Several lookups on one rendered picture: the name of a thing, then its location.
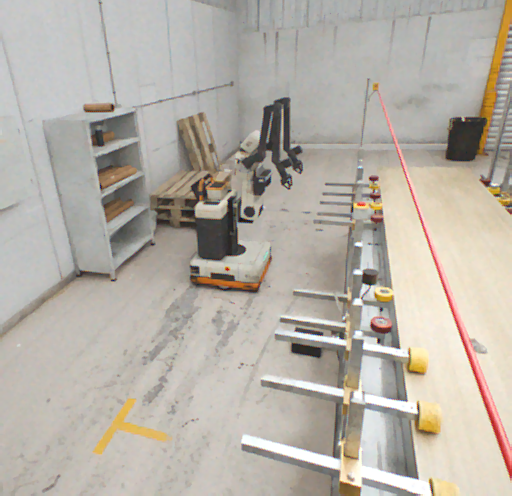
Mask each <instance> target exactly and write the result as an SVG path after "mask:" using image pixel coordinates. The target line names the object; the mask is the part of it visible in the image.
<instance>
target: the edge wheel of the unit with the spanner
mask: <svg viewBox="0 0 512 496"><path fill-rule="evenodd" d="M391 324H393V323H391V321H390V320H389V319H388V318H385V317H382V316H375V317H373V318H372V319H371V324H370V327H371V329H372V330H373V331H375V332H377V333H381V334H385V333H388V332H391V331H390V330H392V327H391Z"/></svg>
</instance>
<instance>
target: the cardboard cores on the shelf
mask: <svg viewBox="0 0 512 496"><path fill-rule="evenodd" d="M102 136H104V142H106V141H109V140H112V139H114V138H115V134H114V132H113V131H109V132H102ZM90 138H91V144H92V146H94V145H96V144H97V141H96V136H95V134H94V135H91V136H90ZM97 172H98V178H99V183H100V190H101V191H102V190H104V189H106V188H108V187H110V186H112V185H114V184H116V183H118V182H120V181H122V180H124V179H126V178H128V177H130V176H132V175H134V174H136V173H137V169H136V167H134V166H132V165H131V164H127V165H125V166H121V165H116V166H113V165H109V166H107V167H105V168H102V169H100V170H97ZM133 204H134V202H133V200H131V199H129V200H127V201H126V202H124V203H123V201H121V199H120V198H117V199H115V200H113V201H111V202H110V203H108V204H106V205H104V206H103V207H104V213H105V218H106V223H108V222H109V221H111V220H112V219H114V218H115V217H117V216H118V215H119V214H121V213H122V212H124V211H125V210H127V209H128V208H129V207H131V206H132V205H133Z"/></svg>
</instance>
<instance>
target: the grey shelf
mask: <svg viewBox="0 0 512 496"><path fill-rule="evenodd" d="M134 112H135V113H134ZM135 119H136V121H135ZM42 122H43V127H44V131H45V136H46V141H47V146H48V150H49V155H51V159H52V164H53V168H54V173H55V177H56V182H57V186H58V191H59V195H60V201H61V205H62V210H63V214H64V219H65V223H66V228H67V232H68V237H69V241H70V246H71V251H72V255H73V260H74V264H75V269H76V273H77V274H76V276H78V277H80V276H81V275H82V273H79V270H85V271H92V272H100V273H107V274H110V276H111V281H116V280H117V279H116V275H115V269H116V268H117V267H119V266H120V265H121V263H122V262H123V261H125V260H126V259H127V258H129V257H130V256H131V255H132V254H134V253H135V252H136V251H137V250H138V249H139V248H140V247H142V246H143V245H144V244H145V243H146V242H147V241H148V240H150V239H151V243H150V245H151V246H153V245H155V243H154V238H153V230H152V222H151V214H150V206H149V199H148V191H147V183H146V175H145V166H144V158H143V150H142V142H141V134H140V126H139V118H138V110H137V108H132V107H118V108H115V111H107V112H85V111H84V112H79V113H74V114H70V115H65V116H60V117H55V118H50V119H46V120H42ZM105 122H106V124H105ZM95 125H100V126H101V130H102V132H109V131H113V132H114V134H115V138H114V139H112V140H109V141H106V142H105V146H103V147H98V146H97V144H96V145H94V146H92V144H91V138H90V136H91V135H94V134H95V128H94V126H95ZM104 125H105V126H104ZM136 126H137V129H136ZM107 128H108V130H107ZM137 134H138V137H137ZM84 138H85V140H84ZM86 138H87V139H86ZM89 140H90V141H89ZM138 142H139V144H138ZM85 144H86V145H85ZM87 145H88V146H87ZM90 145H91V146H90ZM139 150H140V152H139ZM111 154H112V155H111ZM110 156H111V157H110ZM140 157H141V160H140ZM112 160H113V162H112ZM111 163H112V164H111ZM127 164H131V165H132V166H134V167H136V169H137V173H136V174H134V175H132V176H130V177H128V178H126V179H124V180H122V181H120V182H118V183H116V184H114V185H112V186H110V187H108V188H106V189H104V190H102V191H101V190H100V183H99V178H98V172H97V170H100V169H102V168H105V167H107V166H109V165H113V166H116V165H121V166H125V165H127ZM141 165H142V169H141ZM142 175H143V177H142ZM92 176H93V178H92ZM94 177H95V178H94ZM94 179H95V180H94ZM93 182H94V184H93ZM143 182H144V184H143ZM98 186H99V187H98ZM94 188H95V189H94ZM144 190H145V192H144ZM117 192H118V194H117ZM113 196H114V197H113ZM116 196H117V197H116ZM145 197H146V200H145ZM117 198H120V199H121V201H123V203H124V202H126V201H127V200H129V199H131V200H133V202H134V204H133V205H132V206H131V207H129V208H128V209H127V210H125V211H124V212H122V213H121V214H119V215H118V216H117V217H115V218H114V219H112V220H111V221H109V222H108V223H106V218H105V213H104V207H103V206H104V205H106V204H108V203H110V202H111V201H113V200H115V199H117ZM98 210H99V212H98ZM147 213H148V215H147ZM99 216H100V217H99ZM104 219H105V220H104ZM100 221H101V223H100ZM148 221H149V223H148ZM122 225H123V226H122ZM69 226H70V227H69ZM121 226H122V227H121ZM149 228H150V231H149ZM123 230H124V232H123ZM78 268H79V269H78ZM109 271H110V272H109ZM111 272H112V273H111Z"/></svg>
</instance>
